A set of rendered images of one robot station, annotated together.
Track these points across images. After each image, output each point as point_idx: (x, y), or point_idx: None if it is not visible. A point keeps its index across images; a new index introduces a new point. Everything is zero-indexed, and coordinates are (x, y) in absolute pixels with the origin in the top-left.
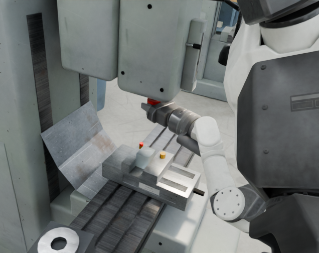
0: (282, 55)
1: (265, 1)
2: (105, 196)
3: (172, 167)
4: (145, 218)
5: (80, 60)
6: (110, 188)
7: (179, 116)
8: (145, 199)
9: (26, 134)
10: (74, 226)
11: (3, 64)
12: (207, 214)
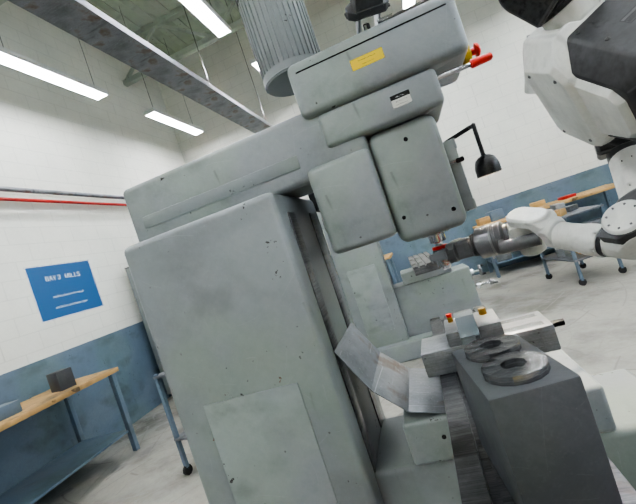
0: (584, 18)
1: None
2: (454, 385)
3: (501, 322)
4: None
5: (355, 229)
6: (451, 378)
7: (484, 230)
8: None
9: (325, 348)
10: (454, 416)
11: (282, 264)
12: None
